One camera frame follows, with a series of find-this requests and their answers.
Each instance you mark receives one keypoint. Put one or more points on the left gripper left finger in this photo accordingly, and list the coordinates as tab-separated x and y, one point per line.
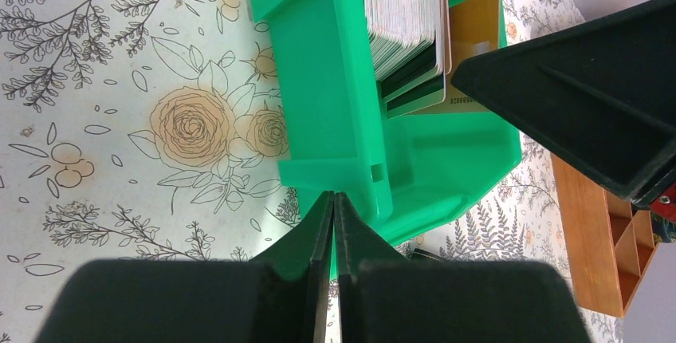
293	295

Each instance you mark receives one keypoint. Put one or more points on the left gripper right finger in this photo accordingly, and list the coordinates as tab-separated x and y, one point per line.
371	276

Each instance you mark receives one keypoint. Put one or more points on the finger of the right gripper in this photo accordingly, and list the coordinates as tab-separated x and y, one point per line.
599	95

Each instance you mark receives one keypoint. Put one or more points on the black card holder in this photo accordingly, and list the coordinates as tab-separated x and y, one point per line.
425	256

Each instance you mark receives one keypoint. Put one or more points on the gold credit card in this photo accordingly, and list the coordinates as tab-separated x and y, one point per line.
475	28

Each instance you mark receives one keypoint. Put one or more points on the green plastic bin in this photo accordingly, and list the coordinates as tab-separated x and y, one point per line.
405	176

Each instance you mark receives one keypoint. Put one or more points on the stack of cards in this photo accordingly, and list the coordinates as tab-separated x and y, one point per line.
411	52

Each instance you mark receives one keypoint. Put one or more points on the orange compartment tray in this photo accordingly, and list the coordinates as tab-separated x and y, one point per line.
609	242

